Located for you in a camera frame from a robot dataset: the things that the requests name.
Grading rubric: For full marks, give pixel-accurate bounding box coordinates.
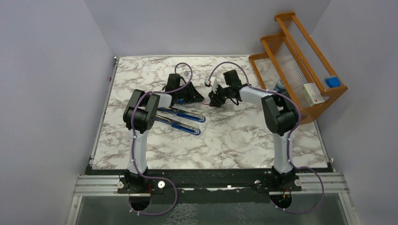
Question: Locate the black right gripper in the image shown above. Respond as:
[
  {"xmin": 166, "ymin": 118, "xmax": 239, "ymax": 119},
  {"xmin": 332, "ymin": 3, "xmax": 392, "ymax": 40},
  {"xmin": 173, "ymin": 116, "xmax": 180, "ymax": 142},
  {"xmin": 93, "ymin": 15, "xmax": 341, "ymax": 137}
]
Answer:
[{"xmin": 208, "ymin": 84, "xmax": 231, "ymax": 108}]

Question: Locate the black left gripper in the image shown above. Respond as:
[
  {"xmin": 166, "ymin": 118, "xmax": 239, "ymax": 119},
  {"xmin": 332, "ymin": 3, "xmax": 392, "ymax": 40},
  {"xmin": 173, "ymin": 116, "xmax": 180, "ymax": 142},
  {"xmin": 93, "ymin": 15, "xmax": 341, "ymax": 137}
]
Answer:
[{"xmin": 175, "ymin": 81, "xmax": 204, "ymax": 103}]

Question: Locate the blue black stapler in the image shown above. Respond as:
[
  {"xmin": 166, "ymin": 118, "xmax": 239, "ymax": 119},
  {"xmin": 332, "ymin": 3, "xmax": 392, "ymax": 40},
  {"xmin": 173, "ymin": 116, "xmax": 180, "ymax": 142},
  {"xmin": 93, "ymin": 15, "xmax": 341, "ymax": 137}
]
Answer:
[{"xmin": 158, "ymin": 107, "xmax": 206, "ymax": 123}]

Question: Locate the red white staple box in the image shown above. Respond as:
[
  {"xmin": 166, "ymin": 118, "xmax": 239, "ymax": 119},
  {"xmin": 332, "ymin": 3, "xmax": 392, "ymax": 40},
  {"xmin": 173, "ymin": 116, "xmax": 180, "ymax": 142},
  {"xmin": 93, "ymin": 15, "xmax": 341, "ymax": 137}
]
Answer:
[{"xmin": 202, "ymin": 99, "xmax": 211, "ymax": 105}]

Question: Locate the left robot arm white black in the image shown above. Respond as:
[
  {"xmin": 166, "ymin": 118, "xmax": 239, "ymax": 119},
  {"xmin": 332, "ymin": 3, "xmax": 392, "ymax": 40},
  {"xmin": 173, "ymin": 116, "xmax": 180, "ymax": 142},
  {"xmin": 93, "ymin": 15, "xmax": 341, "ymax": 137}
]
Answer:
[{"xmin": 120, "ymin": 74, "xmax": 206, "ymax": 193}]

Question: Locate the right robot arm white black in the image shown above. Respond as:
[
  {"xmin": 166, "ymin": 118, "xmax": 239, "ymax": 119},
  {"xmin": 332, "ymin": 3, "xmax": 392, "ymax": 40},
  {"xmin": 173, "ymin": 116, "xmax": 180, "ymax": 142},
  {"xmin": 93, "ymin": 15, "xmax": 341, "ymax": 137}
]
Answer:
[{"xmin": 205, "ymin": 70, "xmax": 300, "ymax": 191}]

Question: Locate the blue lidded small jar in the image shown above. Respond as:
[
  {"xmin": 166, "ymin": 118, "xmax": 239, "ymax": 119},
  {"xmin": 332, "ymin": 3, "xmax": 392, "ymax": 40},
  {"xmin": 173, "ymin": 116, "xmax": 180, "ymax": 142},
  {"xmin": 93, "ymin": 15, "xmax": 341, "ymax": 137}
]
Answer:
[{"xmin": 274, "ymin": 79, "xmax": 286, "ymax": 91}]

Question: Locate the orange wooden tiered rack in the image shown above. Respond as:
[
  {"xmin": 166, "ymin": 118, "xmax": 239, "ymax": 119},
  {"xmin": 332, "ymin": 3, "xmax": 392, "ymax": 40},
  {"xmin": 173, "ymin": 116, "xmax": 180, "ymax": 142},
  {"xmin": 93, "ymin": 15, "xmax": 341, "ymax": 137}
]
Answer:
[{"xmin": 249, "ymin": 12, "xmax": 348, "ymax": 124}]

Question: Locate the white red carton box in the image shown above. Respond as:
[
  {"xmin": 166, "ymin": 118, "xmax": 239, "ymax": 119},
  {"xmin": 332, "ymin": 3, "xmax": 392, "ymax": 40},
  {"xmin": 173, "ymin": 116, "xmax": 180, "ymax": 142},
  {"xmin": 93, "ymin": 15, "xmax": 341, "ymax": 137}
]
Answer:
[{"xmin": 302, "ymin": 83, "xmax": 325, "ymax": 106}]

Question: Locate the blue block on rack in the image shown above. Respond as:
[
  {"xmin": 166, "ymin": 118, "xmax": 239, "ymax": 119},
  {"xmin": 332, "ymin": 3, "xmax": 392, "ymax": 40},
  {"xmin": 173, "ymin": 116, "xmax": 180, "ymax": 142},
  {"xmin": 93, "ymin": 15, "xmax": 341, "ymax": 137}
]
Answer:
[{"xmin": 324, "ymin": 76, "xmax": 341, "ymax": 88}]

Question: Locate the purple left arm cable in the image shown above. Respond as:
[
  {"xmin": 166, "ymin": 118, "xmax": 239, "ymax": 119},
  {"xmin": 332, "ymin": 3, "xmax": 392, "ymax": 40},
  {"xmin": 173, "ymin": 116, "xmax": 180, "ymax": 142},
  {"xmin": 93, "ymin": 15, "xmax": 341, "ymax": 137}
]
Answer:
[{"xmin": 128, "ymin": 62, "xmax": 193, "ymax": 217}]

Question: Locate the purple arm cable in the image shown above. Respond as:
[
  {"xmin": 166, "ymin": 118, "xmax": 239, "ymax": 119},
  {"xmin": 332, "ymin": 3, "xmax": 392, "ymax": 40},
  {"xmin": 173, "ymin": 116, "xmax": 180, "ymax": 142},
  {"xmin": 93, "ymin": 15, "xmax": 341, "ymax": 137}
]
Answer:
[
  {"xmin": 207, "ymin": 61, "xmax": 325, "ymax": 215},
  {"xmin": 128, "ymin": 62, "xmax": 193, "ymax": 217}
]

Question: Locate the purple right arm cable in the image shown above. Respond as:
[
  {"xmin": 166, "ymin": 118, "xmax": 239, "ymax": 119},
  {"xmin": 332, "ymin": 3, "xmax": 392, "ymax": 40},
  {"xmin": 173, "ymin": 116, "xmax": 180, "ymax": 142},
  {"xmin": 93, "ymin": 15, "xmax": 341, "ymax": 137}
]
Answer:
[{"xmin": 207, "ymin": 61, "xmax": 325, "ymax": 215}]

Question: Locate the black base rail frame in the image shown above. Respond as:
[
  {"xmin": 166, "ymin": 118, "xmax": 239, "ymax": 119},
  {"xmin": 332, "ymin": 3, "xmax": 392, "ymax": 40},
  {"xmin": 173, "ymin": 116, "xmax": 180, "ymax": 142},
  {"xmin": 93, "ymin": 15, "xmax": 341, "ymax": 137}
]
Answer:
[{"xmin": 73, "ymin": 169, "xmax": 350, "ymax": 204}]

